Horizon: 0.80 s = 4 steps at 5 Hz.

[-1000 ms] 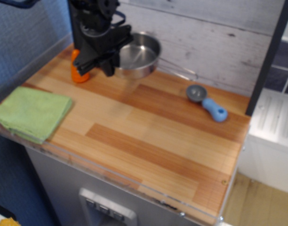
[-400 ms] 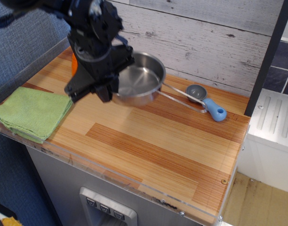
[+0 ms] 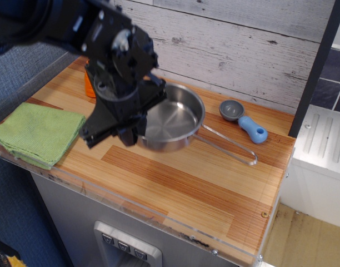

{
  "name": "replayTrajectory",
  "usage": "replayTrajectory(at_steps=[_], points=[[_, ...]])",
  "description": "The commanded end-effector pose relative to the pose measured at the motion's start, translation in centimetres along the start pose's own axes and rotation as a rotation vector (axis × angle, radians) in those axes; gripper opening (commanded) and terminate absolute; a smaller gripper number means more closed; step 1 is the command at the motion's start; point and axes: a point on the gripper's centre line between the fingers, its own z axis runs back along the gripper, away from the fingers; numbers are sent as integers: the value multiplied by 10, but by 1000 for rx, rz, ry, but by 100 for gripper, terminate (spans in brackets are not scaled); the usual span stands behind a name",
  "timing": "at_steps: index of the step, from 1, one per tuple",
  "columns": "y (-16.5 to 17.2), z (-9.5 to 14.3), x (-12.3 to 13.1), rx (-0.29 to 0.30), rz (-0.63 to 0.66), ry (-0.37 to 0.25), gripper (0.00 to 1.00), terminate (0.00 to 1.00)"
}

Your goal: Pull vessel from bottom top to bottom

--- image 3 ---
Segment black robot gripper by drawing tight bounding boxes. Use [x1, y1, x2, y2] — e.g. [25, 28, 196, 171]
[79, 75, 167, 149]

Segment stainless steel pot with handle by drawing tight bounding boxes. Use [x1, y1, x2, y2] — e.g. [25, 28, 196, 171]
[137, 83, 258, 166]

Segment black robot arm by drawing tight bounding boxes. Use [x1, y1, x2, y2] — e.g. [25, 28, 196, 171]
[0, 1, 166, 147]

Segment orange plastic toy carrot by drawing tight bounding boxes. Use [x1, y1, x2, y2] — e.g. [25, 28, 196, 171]
[84, 71, 96, 98]

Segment clear acrylic edge guard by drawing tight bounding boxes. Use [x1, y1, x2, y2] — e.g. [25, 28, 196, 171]
[0, 135, 294, 266]

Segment grey blue toy scoop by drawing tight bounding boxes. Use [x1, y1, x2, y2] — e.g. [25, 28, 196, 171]
[219, 100, 268, 144]

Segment green folded cloth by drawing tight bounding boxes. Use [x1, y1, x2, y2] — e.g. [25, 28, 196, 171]
[0, 103, 86, 170]

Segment silver dispenser panel with buttons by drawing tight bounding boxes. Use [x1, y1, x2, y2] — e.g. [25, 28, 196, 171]
[94, 221, 163, 266]

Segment yellow object at corner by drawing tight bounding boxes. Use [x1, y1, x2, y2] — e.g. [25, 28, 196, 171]
[7, 256, 26, 267]

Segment white ribbed toy sink unit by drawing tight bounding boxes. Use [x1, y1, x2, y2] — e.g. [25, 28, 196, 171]
[281, 105, 340, 227]

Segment dark grey right post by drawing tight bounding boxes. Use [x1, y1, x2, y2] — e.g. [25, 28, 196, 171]
[288, 0, 340, 138]

